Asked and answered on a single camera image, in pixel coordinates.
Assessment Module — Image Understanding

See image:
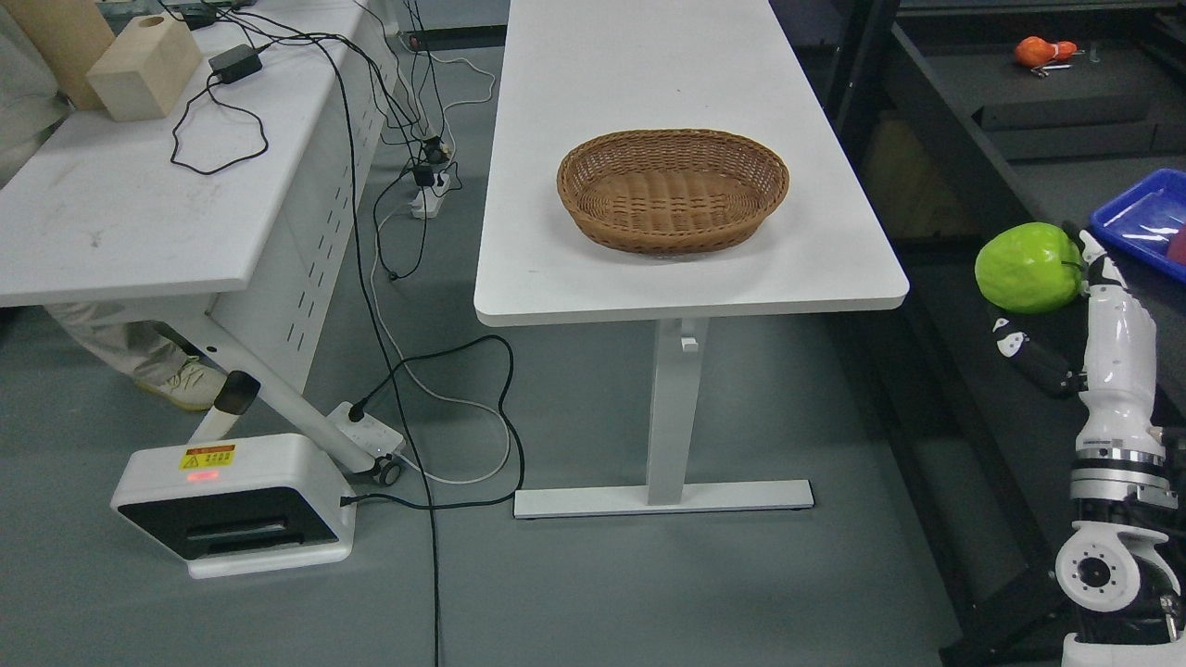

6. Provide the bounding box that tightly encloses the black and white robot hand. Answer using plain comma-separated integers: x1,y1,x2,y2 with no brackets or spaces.
991,231,1156,423

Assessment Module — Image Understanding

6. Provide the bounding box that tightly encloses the green apple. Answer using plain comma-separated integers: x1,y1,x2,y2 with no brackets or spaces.
974,222,1083,315

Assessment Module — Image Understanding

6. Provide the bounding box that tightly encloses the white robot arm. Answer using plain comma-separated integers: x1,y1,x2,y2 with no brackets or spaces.
1054,398,1182,666

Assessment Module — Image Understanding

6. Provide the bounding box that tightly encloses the black metal shelf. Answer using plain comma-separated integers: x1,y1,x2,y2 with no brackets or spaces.
825,1,1182,666

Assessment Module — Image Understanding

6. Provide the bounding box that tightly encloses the orange toy on shelf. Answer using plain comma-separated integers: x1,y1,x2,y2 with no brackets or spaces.
1013,34,1079,80

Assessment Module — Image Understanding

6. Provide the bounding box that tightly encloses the blue plastic tray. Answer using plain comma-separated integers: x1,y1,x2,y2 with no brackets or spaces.
1090,169,1185,282

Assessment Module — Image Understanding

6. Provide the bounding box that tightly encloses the brown wicker basket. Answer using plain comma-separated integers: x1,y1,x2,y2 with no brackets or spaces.
556,128,789,255

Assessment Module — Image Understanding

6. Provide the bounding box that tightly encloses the white table with metal leg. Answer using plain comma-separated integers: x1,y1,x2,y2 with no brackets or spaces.
473,1,908,519

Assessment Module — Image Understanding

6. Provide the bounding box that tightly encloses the white far power strip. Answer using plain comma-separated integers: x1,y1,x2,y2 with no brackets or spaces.
410,170,452,220

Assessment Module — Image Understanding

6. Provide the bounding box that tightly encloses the white floor power strip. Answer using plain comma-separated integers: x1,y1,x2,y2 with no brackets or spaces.
326,402,406,459

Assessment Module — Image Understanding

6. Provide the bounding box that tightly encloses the white side table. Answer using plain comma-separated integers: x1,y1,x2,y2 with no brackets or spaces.
1,1,397,474

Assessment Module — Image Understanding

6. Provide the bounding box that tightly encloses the person's white shoe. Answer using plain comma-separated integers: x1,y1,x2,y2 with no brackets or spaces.
134,356,227,412

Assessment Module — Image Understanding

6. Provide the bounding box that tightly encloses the black power adapter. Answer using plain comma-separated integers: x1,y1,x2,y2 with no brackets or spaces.
208,44,262,84

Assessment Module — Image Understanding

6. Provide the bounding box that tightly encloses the black computer mouse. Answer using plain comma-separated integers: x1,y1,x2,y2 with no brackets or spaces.
177,4,219,31

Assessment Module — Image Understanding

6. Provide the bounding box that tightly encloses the light wooden block with hole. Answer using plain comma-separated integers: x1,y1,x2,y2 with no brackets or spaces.
87,14,202,122

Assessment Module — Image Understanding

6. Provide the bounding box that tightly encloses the tall wooden block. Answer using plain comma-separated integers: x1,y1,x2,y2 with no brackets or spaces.
4,1,115,112

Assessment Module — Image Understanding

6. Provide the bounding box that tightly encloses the white cable on floor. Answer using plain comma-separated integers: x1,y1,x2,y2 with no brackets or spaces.
371,37,512,485

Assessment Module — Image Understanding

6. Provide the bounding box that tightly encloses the long black cable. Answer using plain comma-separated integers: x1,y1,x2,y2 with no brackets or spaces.
158,0,527,667

